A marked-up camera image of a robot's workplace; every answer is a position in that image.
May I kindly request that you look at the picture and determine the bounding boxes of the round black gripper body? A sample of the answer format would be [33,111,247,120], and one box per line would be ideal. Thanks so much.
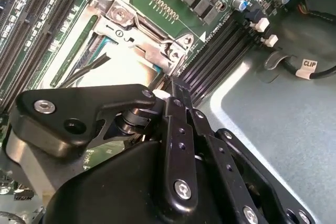
[44,140,238,224]

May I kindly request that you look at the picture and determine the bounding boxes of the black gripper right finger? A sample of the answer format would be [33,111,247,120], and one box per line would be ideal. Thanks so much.
[181,81,317,224]

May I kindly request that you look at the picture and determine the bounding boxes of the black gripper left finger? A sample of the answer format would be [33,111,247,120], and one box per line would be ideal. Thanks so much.
[4,78,200,211]

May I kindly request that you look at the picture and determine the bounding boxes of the metal socket cover frame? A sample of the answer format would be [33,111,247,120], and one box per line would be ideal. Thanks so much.
[51,11,184,91]

